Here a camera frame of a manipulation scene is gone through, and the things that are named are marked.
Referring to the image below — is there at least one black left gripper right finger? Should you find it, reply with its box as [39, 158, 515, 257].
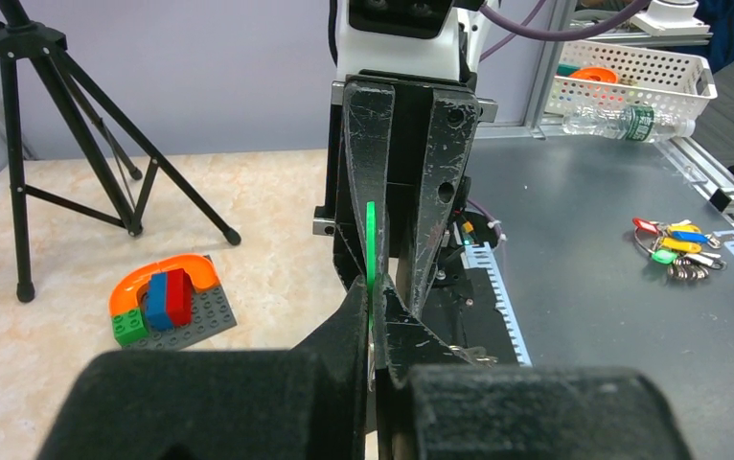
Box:
[374, 275, 691, 459]

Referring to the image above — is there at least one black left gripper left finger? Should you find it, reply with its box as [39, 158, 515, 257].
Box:
[38, 278, 368, 459]

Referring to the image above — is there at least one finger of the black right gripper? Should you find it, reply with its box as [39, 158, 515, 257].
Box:
[341, 79, 395, 289]
[399, 87, 479, 318]

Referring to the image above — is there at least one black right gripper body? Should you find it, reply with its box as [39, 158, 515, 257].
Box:
[314, 75, 496, 303]

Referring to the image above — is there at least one green key tag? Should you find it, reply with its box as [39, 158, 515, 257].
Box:
[364, 201, 378, 331]

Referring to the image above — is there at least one grey lego baseplate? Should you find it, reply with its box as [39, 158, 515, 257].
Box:
[108, 254, 237, 351]

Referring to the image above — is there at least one white perforated basket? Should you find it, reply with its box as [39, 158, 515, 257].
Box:
[544, 40, 718, 120]

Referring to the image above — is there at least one red lego brick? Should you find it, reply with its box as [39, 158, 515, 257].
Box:
[166, 268, 193, 328]

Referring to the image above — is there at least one blue lego brick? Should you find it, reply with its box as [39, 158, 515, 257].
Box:
[145, 272, 173, 331]

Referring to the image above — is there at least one plastic water bottle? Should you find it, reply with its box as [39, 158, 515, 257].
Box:
[562, 105, 696, 143]

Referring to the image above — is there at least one green lego brick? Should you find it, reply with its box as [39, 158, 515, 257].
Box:
[111, 308, 149, 347]

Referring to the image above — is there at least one orange curved lego tube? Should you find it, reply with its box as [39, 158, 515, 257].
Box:
[108, 253, 222, 319]

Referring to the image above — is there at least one spare bunch of key tags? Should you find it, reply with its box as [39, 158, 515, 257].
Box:
[631, 218, 727, 282]

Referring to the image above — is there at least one black tripod stand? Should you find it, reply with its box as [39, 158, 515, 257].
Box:
[0, 1, 241, 303]

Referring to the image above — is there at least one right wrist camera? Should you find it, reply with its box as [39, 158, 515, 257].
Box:
[327, 0, 499, 88]

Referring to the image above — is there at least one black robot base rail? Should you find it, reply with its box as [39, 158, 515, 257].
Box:
[423, 193, 533, 367]

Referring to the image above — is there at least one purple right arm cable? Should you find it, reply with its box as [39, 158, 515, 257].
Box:
[477, 0, 651, 65]

